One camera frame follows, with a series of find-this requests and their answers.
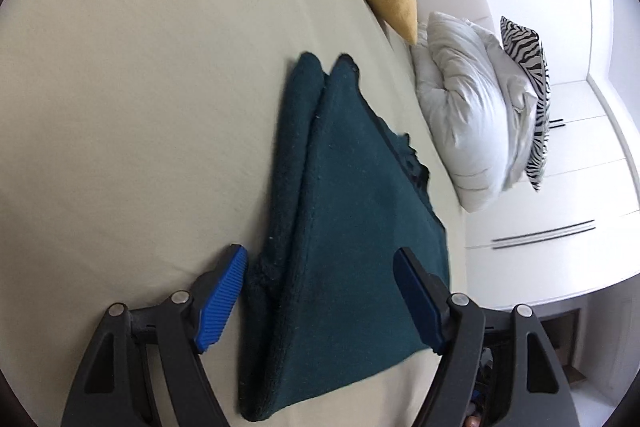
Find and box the bed with beige sheet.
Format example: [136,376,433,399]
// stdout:
[0,0,468,427]

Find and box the zebra print pillow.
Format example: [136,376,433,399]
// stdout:
[501,16,552,192]

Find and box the white wardrobe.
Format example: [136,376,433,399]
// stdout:
[462,0,640,305]

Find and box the dark green sweater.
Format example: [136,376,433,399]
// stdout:
[239,52,451,423]

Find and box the white duvet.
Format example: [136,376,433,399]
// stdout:
[411,11,543,212]

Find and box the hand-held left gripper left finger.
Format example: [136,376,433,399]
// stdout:
[62,244,249,427]

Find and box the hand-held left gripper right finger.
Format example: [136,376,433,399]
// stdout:
[393,248,581,427]

